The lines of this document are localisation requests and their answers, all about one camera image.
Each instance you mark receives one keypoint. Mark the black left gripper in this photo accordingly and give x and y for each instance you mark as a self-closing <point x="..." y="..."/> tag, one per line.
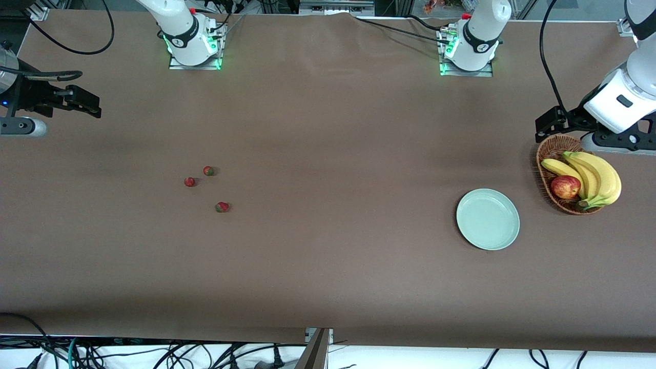
<point x="575" y="117"/>

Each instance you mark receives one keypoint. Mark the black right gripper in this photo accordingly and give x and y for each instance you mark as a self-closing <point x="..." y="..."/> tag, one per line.
<point x="32" y="95"/>

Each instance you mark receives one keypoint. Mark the red strawberry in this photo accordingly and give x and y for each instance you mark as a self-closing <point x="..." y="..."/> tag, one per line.
<point x="189" y="181"/>
<point x="222" y="207"/>
<point x="208" y="170"/>

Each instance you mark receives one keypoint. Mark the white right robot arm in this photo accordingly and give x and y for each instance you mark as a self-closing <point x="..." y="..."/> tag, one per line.
<point x="179" y="25"/>

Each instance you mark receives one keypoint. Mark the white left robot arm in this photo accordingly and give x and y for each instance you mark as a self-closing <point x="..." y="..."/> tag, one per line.
<point x="482" y="31"/>

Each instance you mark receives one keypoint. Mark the pale green round plate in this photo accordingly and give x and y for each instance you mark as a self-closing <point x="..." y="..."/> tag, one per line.
<point x="488" y="219"/>

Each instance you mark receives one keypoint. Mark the brown wicker basket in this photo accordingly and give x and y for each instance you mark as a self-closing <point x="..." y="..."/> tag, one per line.
<point x="556" y="146"/>

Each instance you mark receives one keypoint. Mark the red apple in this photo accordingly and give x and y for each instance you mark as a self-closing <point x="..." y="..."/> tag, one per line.
<point x="565" y="187"/>

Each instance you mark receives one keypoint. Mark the yellow banana bunch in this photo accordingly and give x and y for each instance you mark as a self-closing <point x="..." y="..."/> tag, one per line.
<point x="605" y="179"/>

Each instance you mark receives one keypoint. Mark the grey background device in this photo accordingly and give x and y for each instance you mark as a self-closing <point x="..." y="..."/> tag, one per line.
<point x="335" y="7"/>

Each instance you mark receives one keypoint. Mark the brown table cover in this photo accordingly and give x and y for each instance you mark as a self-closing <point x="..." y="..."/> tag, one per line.
<point x="328" y="266"/>

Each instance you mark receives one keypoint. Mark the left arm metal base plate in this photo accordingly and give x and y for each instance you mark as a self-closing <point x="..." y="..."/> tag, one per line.
<point x="471" y="74"/>

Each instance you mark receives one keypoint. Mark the aluminium frame profile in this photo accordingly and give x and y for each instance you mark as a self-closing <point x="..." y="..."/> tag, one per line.
<point x="38" y="11"/>

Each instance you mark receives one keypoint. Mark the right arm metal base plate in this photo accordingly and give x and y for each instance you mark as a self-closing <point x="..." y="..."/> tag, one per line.
<point x="195" y="67"/>

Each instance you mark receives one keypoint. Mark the aluminium corner bracket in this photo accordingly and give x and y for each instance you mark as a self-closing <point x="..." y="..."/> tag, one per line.
<point x="626" y="26"/>

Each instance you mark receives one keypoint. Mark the aluminium table post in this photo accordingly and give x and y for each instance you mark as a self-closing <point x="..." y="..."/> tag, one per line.
<point x="315" y="353"/>

